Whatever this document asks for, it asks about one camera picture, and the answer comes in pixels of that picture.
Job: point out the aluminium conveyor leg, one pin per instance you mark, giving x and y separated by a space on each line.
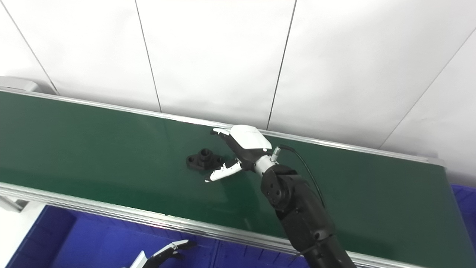
11 204

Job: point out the blue plastic bin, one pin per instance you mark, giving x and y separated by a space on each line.
256 258
93 242
465 208

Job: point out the green conveyor belt aluminium frame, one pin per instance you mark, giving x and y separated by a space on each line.
111 149

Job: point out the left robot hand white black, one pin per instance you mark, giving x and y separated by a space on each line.
160 257

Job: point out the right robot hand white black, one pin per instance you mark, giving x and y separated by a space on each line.
247 141

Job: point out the black flange part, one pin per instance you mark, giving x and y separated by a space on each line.
202 160

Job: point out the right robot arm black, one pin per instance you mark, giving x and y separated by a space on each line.
301 212

